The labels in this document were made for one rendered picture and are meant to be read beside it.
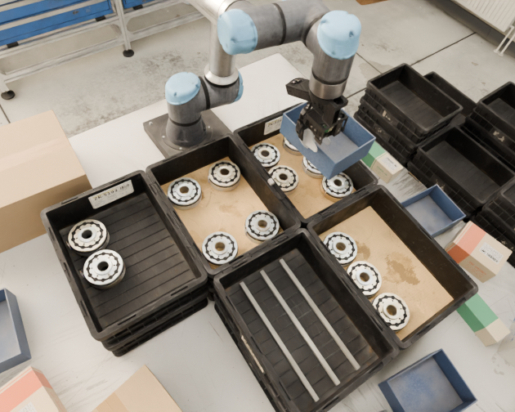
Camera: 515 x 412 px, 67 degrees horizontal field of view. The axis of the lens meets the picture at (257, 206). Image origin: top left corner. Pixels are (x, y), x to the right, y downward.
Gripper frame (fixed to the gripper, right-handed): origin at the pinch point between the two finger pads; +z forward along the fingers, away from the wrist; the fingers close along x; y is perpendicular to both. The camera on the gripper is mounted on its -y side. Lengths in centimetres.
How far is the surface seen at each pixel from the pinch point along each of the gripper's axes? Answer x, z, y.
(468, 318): 24, 42, 59
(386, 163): 43, 41, 2
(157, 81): 15, 115, -161
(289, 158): 8.5, 30.6, -14.2
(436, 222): 44, 46, 30
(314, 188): 8.0, 30.5, -0.2
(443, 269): 19, 26, 43
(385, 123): 84, 74, -27
